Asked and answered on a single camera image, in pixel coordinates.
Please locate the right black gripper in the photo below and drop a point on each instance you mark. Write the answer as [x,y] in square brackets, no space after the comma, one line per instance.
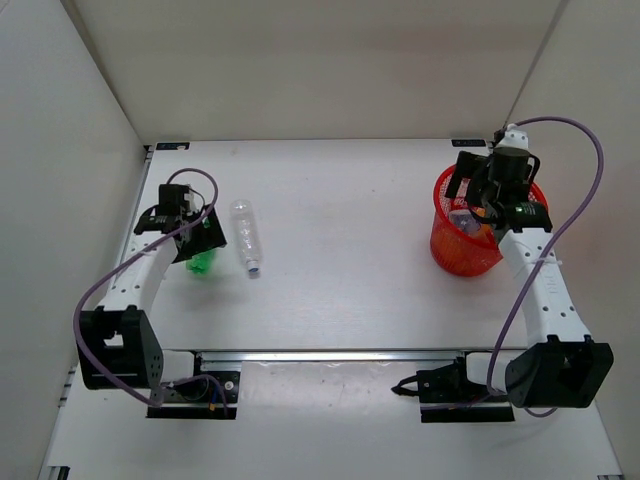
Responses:
[470,165]

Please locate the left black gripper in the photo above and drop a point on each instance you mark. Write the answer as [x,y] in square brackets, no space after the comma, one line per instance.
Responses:
[209,238]

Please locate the green plastic bottle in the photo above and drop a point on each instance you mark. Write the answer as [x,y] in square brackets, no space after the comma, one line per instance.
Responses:
[203,258]

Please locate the clear bottle red label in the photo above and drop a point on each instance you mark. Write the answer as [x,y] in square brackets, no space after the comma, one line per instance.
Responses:
[464,221]

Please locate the orange bottle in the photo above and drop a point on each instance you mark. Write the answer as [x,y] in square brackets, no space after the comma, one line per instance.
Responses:
[483,218]

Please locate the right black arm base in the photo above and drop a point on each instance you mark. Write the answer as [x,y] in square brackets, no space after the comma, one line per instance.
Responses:
[446,396]

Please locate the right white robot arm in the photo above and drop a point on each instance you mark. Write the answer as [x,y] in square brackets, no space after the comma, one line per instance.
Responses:
[562,366]

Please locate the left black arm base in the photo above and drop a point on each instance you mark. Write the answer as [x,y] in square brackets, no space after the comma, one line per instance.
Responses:
[198,385]

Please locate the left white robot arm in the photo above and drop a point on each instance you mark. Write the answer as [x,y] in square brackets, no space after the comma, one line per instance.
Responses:
[119,340]

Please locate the red mesh plastic bin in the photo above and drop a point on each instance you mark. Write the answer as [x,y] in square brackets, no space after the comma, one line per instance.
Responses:
[454,250]

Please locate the right black corner label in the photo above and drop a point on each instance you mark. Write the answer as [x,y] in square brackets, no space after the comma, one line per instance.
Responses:
[468,143]

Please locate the black corner label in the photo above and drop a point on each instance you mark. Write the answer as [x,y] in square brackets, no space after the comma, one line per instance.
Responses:
[468,143]
[172,146]

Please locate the tall clear plastic bottle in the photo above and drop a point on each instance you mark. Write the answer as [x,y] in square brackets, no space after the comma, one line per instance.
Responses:
[246,237]

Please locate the left black corner label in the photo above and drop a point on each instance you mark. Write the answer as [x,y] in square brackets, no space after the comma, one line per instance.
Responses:
[172,146]

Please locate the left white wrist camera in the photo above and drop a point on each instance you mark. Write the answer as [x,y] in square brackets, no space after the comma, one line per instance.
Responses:
[187,198]

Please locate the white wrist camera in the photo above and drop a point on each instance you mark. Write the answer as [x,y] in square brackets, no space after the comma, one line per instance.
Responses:
[511,137]
[187,198]

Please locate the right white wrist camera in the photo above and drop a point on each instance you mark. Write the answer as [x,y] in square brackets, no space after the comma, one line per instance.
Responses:
[511,137]

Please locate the aluminium left table rail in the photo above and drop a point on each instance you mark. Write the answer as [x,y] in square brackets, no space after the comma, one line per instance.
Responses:
[125,193]

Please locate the aluminium table rail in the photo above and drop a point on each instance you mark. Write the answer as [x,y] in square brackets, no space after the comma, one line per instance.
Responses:
[322,355]
[125,193]

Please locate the aluminium front table rail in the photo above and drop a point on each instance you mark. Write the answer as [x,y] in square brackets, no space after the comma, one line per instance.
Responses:
[322,355]

